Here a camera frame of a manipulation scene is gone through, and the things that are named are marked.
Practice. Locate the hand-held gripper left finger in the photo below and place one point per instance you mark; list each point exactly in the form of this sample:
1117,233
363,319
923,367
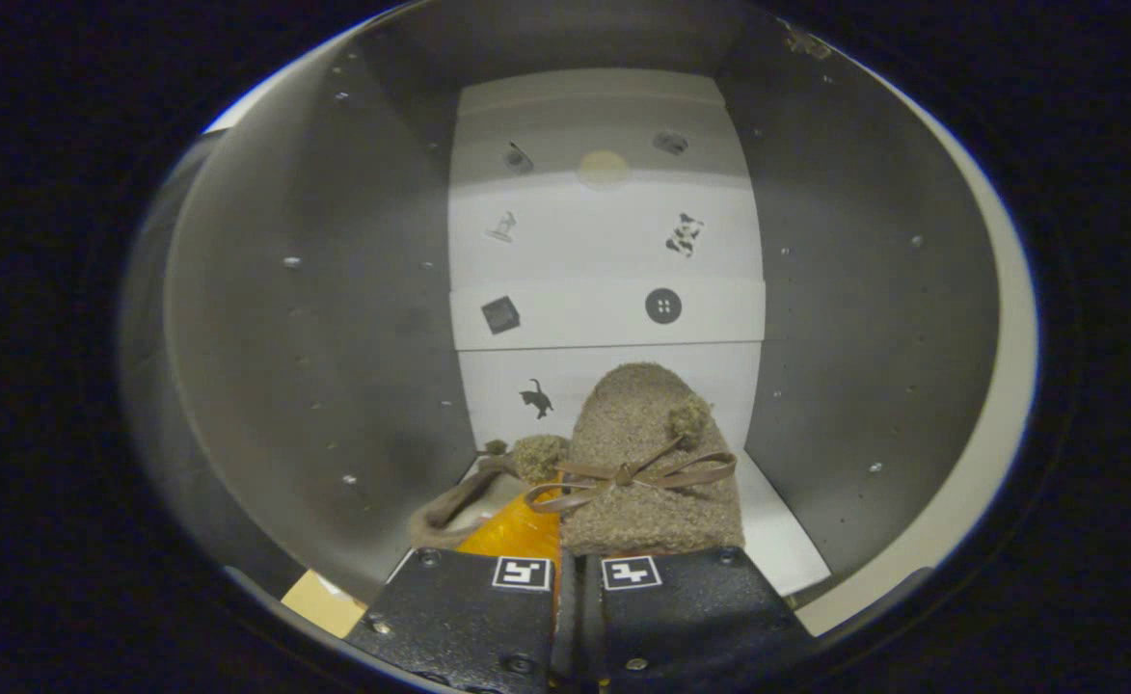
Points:
459,627

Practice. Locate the brown fluffy shoe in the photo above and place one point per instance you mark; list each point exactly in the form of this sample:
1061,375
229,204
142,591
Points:
642,520

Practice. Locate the grey shoe cabinet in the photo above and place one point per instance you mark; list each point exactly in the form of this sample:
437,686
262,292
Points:
334,337

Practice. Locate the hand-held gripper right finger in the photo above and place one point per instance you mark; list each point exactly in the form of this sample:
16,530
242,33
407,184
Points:
690,617

